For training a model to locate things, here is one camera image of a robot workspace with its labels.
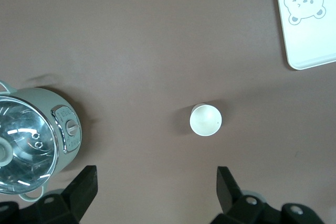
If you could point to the grey pot with glass lid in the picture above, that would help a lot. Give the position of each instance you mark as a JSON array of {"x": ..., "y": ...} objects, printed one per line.
[{"x": 52, "y": 100}]

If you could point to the cream bear print tray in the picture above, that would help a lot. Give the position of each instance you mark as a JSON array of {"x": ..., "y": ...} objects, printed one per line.
[{"x": 309, "y": 40}]

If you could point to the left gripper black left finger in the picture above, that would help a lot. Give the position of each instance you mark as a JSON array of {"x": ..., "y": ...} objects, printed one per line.
[{"x": 78, "y": 195}]

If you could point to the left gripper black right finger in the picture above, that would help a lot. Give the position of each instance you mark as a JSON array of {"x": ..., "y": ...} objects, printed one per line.
[{"x": 228, "y": 195}]

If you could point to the white IKEA cup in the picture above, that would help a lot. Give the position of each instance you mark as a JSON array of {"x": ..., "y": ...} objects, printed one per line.
[{"x": 206, "y": 121}]

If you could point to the glass pot lid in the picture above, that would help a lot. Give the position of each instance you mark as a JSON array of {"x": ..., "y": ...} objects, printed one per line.
[{"x": 26, "y": 155}]

